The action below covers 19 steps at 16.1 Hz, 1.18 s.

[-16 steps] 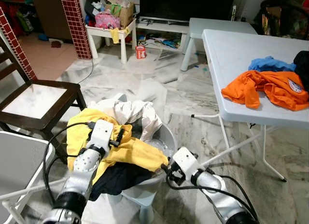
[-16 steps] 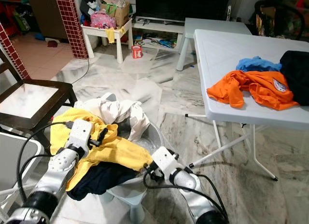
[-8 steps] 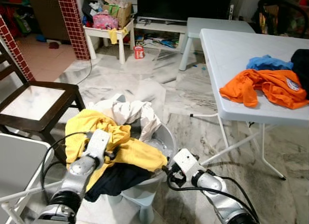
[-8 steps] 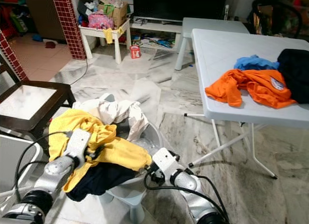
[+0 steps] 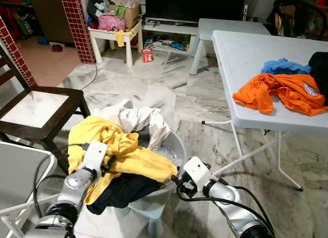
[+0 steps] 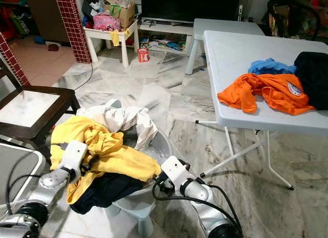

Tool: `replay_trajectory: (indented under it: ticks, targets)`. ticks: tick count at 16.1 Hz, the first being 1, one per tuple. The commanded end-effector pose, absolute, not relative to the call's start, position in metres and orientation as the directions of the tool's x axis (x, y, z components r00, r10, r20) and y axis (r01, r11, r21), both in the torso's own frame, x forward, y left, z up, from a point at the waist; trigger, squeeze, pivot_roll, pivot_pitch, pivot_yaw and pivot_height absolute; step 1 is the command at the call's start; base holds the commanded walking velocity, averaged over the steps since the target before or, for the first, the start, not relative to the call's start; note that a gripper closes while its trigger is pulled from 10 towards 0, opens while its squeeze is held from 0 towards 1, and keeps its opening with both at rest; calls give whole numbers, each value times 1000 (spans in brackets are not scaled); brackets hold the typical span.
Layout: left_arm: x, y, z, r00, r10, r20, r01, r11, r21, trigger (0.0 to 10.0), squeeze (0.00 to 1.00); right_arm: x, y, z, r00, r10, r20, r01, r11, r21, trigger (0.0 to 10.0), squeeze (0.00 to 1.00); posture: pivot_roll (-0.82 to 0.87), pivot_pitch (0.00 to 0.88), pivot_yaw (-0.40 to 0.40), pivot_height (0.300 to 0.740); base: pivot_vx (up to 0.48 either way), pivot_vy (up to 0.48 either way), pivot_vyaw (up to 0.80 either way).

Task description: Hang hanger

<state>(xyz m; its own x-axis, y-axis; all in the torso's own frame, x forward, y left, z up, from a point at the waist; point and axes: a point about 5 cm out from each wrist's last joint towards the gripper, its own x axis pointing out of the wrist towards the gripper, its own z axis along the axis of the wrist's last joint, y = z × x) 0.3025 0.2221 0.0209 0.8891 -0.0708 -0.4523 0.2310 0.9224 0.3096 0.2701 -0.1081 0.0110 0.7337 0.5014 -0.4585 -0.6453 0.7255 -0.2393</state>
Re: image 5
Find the yellow shirt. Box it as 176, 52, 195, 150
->
68, 115, 178, 205

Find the black garment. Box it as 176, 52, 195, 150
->
309, 52, 328, 103

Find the dark navy garment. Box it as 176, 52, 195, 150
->
86, 174, 162, 215

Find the clear plastic bag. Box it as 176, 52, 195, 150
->
154, 146, 180, 164

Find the grey laundry basket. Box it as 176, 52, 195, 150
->
120, 100, 189, 218

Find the pale grey plastic stool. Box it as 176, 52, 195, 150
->
115, 197, 170, 237

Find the cream white garment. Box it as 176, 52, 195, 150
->
91, 106, 172, 150

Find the dark wooden chair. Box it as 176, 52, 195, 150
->
0, 41, 92, 174

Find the small yellow cloth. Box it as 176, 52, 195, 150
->
114, 29, 138, 47

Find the small white side table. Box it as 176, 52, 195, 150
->
88, 20, 144, 68

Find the orange shirt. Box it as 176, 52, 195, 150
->
232, 73, 328, 116

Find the red tiled pillar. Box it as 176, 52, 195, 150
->
58, 0, 97, 64

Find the grey folding table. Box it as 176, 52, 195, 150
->
212, 30, 328, 191

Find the pink bag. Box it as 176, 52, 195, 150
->
97, 13, 126, 32

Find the brown cardboard box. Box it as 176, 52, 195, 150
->
105, 0, 141, 29

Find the white tv cabinet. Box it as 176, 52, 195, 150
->
141, 17, 206, 56

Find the blue garment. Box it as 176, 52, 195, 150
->
261, 57, 312, 76

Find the grey plastic bench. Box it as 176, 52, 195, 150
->
190, 18, 271, 75

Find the black television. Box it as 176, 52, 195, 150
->
145, 0, 247, 23

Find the black folded stroller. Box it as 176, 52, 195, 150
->
272, 0, 328, 41

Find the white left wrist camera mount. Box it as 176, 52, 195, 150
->
79, 141, 109, 172

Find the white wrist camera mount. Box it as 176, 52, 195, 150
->
79, 141, 109, 172
182, 156, 213, 185

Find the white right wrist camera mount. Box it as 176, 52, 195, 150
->
182, 156, 213, 185

